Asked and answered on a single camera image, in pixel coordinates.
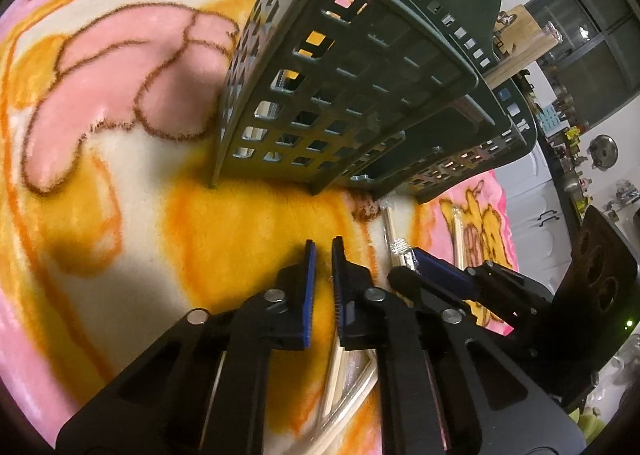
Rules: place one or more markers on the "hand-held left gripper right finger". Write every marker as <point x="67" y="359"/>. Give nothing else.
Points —
<point x="340" y="295"/>

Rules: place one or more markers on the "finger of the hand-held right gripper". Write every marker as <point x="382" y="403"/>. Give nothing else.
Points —
<point x="445" y="271"/>
<point x="410" y="285"/>

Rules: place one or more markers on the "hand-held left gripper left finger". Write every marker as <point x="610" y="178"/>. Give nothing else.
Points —
<point x="310" y="295"/>

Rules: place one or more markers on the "wooden chopsticks pair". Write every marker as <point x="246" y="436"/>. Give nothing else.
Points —
<point x="337" y="385"/>
<point x="457" y="235"/>
<point x="397" y="242"/>

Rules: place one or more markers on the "dark green plastic utensil basket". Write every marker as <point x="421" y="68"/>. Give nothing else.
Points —
<point x="360" y="60"/>

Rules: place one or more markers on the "white kitchen cabinet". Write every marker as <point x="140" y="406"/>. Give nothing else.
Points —
<point x="530" y="195"/>

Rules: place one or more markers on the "blue plastic rack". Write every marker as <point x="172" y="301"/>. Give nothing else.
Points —
<point x="550" y="117"/>

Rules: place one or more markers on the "steel pot lid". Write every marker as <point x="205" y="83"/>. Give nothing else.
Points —
<point x="602" y="151"/>

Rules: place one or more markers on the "pink bear printed blanket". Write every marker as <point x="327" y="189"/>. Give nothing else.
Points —
<point x="125" y="160"/>

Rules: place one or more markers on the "wooden cutting board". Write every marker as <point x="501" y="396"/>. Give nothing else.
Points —
<point x="525" y="42"/>

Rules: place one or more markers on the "kitchen window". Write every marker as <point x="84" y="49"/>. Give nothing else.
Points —
<point x="595" y="65"/>

